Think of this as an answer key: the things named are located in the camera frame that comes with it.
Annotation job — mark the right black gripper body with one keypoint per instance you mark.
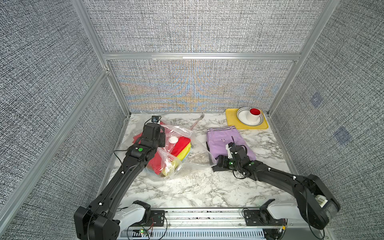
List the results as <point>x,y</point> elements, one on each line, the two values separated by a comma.
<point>227,163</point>

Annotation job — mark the purple garment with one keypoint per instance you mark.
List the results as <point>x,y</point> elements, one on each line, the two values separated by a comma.
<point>229,135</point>

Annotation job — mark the clear plastic vacuum bag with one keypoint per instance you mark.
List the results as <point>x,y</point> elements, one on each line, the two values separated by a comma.
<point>197,160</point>

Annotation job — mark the black trousers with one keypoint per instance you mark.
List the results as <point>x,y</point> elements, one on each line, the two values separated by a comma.
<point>215,150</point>

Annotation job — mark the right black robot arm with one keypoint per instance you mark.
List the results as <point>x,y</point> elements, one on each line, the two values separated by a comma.
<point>314,203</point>

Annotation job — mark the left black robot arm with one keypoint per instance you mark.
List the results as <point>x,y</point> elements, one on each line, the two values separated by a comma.
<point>101,220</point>

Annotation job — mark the yellow plastic tray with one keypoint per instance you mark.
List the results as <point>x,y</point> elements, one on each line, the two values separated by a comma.
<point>232,120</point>

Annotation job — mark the white patterned bowl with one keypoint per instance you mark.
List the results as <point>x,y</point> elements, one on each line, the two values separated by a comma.
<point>242,117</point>

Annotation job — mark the white cup red inside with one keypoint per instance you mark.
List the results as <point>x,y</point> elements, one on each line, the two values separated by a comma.
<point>253,115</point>

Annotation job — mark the colourful folded clothes stack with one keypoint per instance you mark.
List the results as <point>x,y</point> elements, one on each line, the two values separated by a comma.
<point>169,157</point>

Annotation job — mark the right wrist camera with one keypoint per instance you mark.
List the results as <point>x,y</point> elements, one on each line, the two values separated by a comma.
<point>232,150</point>

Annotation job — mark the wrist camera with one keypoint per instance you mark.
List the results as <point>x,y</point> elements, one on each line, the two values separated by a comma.
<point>156,119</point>
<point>232,150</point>

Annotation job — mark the pink handled fork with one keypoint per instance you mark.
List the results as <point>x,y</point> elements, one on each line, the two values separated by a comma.
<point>197,121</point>

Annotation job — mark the aluminium front rail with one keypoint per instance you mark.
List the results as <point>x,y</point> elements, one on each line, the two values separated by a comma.
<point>201,216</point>

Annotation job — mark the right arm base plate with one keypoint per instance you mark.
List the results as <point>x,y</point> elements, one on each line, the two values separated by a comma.
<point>260,218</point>

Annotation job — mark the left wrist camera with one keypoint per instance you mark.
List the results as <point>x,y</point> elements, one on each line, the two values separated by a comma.
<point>156,119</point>

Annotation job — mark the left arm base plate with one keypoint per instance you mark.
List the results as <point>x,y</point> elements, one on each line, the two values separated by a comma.
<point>156,219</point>

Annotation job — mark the white slotted cable duct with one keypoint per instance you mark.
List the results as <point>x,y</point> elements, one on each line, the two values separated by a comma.
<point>193,234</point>

